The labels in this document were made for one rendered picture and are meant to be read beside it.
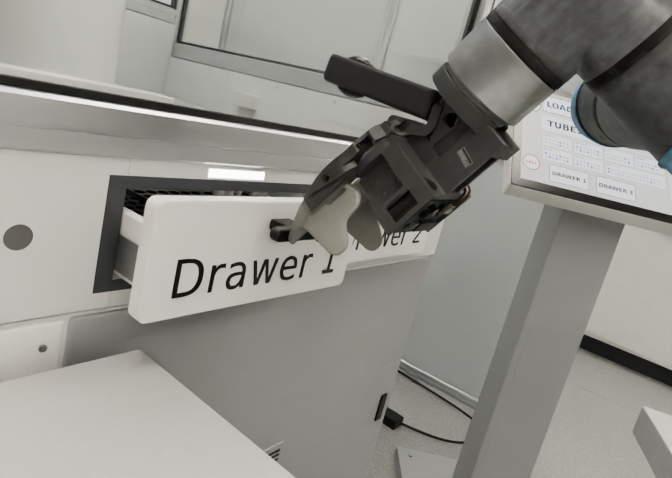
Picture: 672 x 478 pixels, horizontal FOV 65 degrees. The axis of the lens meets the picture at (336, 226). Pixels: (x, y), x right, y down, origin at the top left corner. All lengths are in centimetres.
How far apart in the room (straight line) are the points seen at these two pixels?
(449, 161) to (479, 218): 177
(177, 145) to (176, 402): 23
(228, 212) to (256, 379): 33
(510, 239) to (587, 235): 76
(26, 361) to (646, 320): 317
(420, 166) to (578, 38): 14
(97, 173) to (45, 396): 19
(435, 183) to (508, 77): 9
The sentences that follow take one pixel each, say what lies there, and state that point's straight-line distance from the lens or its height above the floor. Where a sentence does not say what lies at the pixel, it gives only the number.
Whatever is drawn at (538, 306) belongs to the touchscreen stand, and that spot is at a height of 67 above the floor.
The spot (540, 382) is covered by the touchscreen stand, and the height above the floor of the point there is 48.
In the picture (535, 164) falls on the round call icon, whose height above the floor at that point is 101.
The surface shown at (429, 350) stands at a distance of 236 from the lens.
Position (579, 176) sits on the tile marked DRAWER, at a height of 101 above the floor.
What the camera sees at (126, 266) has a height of 85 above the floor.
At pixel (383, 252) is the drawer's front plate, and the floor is 83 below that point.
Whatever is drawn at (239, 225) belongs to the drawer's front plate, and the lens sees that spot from 51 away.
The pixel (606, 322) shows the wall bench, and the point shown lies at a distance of 344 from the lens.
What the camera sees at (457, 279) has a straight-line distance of 224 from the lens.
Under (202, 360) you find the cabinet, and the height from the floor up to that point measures 71.
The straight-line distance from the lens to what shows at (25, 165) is 47.
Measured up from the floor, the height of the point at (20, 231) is 88.
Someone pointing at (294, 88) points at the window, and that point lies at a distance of 65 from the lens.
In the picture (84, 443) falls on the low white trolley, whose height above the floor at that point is 76.
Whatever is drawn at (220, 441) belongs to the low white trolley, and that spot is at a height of 76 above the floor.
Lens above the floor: 104
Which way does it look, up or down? 13 degrees down
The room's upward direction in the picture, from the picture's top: 14 degrees clockwise
